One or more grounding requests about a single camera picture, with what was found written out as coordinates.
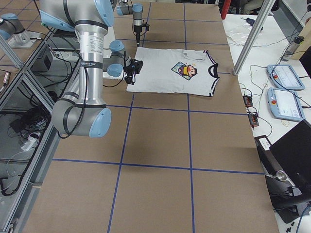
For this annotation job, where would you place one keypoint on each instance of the aluminium frame post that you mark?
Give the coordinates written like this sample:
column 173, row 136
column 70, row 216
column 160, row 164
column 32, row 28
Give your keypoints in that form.
column 260, row 20

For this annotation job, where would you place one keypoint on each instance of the black laptop computer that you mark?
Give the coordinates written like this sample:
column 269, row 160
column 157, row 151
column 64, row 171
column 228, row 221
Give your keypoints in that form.
column 288, row 170

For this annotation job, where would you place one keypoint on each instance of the blue teach pendant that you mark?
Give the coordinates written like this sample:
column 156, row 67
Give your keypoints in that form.
column 284, row 76
column 285, row 105

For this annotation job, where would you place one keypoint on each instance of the upper blue teach pendant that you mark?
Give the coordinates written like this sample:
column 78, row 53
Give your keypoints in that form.
column 284, row 76

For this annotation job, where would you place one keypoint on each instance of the red black connector box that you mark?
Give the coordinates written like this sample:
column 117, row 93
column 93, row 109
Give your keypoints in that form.
column 251, row 111

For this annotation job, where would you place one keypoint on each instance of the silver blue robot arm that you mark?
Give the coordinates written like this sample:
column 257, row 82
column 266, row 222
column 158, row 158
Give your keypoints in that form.
column 81, row 110
column 134, row 9

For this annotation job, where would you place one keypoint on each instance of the water bottle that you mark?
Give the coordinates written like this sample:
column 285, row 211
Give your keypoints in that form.
column 292, row 47

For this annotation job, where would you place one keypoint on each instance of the red cylinder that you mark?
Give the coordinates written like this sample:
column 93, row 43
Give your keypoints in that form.
column 225, row 8

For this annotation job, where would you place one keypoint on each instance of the grey cartoon print t-shirt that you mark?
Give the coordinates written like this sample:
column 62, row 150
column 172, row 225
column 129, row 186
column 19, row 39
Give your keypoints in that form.
column 176, row 71

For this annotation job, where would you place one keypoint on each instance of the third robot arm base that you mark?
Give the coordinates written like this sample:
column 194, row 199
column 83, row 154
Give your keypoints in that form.
column 12, row 30

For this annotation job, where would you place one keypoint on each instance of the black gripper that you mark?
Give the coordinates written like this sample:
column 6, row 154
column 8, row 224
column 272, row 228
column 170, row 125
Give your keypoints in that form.
column 137, row 29
column 128, row 72

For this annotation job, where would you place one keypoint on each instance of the aluminium frame railing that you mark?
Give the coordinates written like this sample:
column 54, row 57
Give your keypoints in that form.
column 28, row 142

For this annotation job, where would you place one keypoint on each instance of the lower blue teach pendant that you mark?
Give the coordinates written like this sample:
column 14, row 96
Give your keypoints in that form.
column 285, row 105

